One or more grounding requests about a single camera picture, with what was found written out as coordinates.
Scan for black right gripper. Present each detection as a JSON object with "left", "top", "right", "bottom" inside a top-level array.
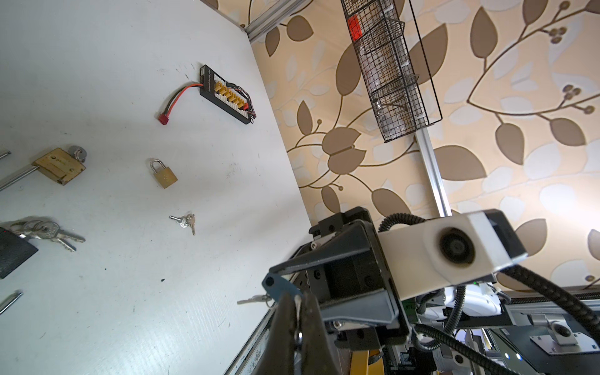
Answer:
[{"left": 269, "top": 207, "right": 410, "bottom": 349}]

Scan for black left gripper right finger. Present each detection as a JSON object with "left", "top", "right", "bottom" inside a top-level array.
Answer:
[{"left": 299, "top": 293, "right": 340, "bottom": 375}]

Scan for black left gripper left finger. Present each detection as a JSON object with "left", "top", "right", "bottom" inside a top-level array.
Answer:
[{"left": 255, "top": 294, "right": 298, "bottom": 375}]

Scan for brass padlock key bunch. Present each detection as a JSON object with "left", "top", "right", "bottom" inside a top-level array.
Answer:
[{"left": 169, "top": 213, "right": 196, "bottom": 236}]

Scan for small brass padlock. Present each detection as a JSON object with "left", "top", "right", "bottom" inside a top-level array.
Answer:
[{"left": 150, "top": 159, "right": 178, "bottom": 189}]

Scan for blue padlock keys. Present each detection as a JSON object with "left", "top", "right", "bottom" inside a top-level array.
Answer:
[{"left": 237, "top": 295, "right": 272, "bottom": 305}]

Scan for blue padlock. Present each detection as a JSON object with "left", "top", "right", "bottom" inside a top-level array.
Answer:
[{"left": 262, "top": 273, "right": 302, "bottom": 303}]

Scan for black parallel charging board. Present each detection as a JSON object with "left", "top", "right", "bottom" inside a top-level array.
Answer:
[{"left": 199, "top": 65, "right": 256, "bottom": 124}]

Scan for red cap in basket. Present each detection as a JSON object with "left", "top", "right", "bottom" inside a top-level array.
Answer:
[{"left": 347, "top": 15, "right": 363, "bottom": 42}]

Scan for red black power lead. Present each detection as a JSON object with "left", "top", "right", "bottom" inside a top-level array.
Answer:
[{"left": 157, "top": 83, "right": 204, "bottom": 125}]

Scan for black padlock keys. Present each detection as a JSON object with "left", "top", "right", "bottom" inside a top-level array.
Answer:
[{"left": 9, "top": 220, "right": 86, "bottom": 253}]

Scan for black padlock open shackle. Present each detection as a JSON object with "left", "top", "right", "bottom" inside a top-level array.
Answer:
[{"left": 0, "top": 228, "right": 38, "bottom": 280}]

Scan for long shackle brass padlock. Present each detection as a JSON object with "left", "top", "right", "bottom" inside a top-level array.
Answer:
[{"left": 1, "top": 145, "right": 88, "bottom": 191}]

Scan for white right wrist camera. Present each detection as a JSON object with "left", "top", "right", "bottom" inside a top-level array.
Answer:
[{"left": 378, "top": 209, "right": 528, "bottom": 300}]

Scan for side wire basket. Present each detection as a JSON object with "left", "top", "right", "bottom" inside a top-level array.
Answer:
[{"left": 342, "top": 1, "right": 448, "bottom": 142}]

